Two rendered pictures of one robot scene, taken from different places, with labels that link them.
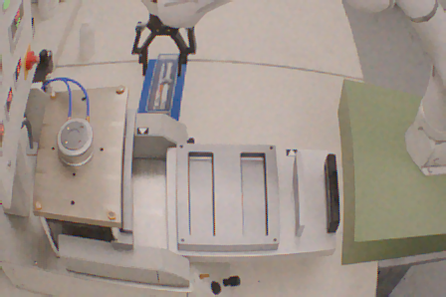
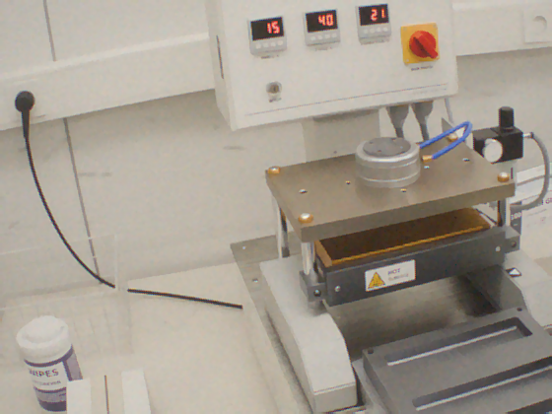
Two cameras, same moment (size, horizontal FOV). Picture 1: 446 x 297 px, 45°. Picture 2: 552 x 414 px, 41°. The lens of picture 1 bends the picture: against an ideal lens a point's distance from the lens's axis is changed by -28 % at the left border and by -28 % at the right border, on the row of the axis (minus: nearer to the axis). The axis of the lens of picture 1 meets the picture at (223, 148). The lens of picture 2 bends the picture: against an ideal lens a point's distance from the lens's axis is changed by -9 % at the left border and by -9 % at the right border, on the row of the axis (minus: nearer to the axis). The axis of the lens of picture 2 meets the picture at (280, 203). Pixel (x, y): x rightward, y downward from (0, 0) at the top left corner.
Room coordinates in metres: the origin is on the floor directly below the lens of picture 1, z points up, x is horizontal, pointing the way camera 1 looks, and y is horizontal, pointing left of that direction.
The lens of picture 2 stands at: (0.41, -0.61, 1.48)
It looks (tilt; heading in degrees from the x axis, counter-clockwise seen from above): 24 degrees down; 85
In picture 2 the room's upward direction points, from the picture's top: 7 degrees counter-clockwise
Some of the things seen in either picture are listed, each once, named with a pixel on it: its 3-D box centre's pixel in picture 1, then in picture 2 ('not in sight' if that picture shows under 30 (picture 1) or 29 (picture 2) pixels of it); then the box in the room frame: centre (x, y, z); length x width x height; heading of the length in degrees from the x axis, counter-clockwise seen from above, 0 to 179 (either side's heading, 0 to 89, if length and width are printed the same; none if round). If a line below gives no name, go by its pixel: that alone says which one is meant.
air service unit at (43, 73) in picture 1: (44, 82); (495, 158); (0.84, 0.39, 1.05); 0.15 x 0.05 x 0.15; 5
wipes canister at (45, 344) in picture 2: not in sight; (52, 366); (0.12, 0.37, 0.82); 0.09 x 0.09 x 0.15
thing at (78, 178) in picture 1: (65, 148); (395, 182); (0.64, 0.28, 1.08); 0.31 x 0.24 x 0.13; 5
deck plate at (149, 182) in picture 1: (74, 204); (385, 291); (0.62, 0.28, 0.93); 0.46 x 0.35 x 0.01; 95
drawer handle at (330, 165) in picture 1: (333, 192); not in sight; (0.67, -0.20, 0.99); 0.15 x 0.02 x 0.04; 5
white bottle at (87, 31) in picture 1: (87, 37); not in sight; (1.21, 0.40, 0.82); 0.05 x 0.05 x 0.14
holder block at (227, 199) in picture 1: (227, 198); (475, 375); (0.65, -0.01, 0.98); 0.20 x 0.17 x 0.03; 5
